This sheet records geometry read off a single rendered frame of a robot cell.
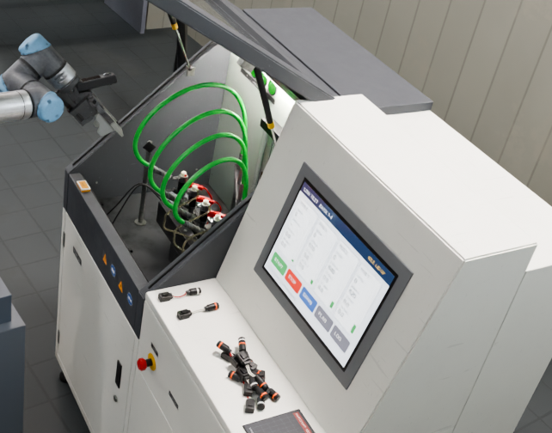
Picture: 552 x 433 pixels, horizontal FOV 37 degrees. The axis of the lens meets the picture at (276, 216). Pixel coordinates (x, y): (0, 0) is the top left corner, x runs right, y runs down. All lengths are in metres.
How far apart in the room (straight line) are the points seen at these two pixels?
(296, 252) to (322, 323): 0.21
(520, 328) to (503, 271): 0.27
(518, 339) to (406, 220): 0.47
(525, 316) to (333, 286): 0.47
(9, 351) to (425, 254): 1.28
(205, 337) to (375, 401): 0.53
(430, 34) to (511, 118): 0.66
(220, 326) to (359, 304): 0.48
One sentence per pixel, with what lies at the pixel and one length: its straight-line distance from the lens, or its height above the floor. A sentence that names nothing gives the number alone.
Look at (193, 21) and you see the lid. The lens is 1.92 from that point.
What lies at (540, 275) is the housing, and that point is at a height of 1.45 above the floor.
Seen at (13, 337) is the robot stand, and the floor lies 0.77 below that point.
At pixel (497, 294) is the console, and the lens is 1.93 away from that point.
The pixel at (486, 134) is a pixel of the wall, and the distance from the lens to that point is 4.37.
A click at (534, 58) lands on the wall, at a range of 4.15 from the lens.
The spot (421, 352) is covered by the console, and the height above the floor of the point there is 1.29.
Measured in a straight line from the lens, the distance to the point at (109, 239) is 2.57.
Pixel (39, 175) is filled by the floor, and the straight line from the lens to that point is 4.57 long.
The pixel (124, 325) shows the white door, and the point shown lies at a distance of 2.57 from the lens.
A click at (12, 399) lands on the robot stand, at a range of 2.69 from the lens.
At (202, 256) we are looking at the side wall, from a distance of 2.36.
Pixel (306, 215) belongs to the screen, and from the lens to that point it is 2.11.
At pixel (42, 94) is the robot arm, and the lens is 2.25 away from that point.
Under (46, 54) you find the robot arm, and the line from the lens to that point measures 2.35.
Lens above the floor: 2.50
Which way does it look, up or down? 34 degrees down
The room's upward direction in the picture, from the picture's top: 13 degrees clockwise
